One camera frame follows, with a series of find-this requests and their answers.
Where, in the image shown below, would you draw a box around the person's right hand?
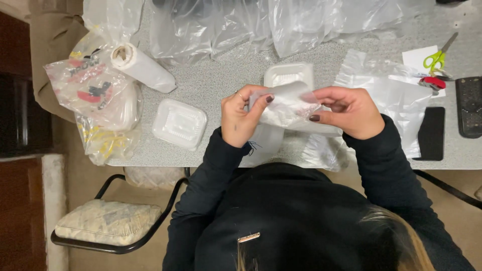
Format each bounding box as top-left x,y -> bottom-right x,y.
309,86 -> 386,141

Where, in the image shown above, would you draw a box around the person's left hand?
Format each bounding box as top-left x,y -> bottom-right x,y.
221,84 -> 275,148

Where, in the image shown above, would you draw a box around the small clear plastic bag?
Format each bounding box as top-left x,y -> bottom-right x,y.
248,81 -> 343,137

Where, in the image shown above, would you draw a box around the pile of clear plastic bags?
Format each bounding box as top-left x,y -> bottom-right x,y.
333,48 -> 434,159

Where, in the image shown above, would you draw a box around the clear bag with white powder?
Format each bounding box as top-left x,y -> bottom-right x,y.
301,133 -> 351,172

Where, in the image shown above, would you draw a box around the black phone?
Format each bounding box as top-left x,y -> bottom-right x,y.
413,106 -> 446,162

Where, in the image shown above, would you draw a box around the white paper sheet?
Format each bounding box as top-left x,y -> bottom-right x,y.
401,45 -> 447,99

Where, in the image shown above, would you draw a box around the red tape dispenser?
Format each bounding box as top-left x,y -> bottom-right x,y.
418,76 -> 447,92

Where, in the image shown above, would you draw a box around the large clear plastic sheet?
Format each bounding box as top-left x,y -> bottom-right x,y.
149,0 -> 416,67

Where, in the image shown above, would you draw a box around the roll of white plastic bags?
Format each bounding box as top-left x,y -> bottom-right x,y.
110,42 -> 178,94

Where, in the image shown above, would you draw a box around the black remote control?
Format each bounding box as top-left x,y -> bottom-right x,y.
454,76 -> 482,139

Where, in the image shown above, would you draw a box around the person's black sweatshirt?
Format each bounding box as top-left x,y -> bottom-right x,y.
194,162 -> 400,271

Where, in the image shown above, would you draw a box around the black metal table leg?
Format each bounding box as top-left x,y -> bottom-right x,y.
413,169 -> 482,210

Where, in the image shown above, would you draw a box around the gold hair clip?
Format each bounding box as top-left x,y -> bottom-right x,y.
237,232 -> 261,244

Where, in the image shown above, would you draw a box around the printed plastic bag of containers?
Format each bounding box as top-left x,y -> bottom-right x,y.
44,26 -> 144,166

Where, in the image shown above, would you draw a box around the crumpled clear plastic bag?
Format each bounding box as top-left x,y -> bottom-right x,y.
82,0 -> 146,43

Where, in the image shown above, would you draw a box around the beige patterned seat cushion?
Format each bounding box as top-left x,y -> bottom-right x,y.
55,199 -> 162,247

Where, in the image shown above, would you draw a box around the black metal chair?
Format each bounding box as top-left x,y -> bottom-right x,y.
50,167 -> 190,255

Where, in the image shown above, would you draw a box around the dark wooden cabinet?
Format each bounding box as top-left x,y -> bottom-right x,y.
0,11 -> 54,159

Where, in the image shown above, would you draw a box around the green-handled scissors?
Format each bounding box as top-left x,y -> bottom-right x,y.
423,32 -> 459,75

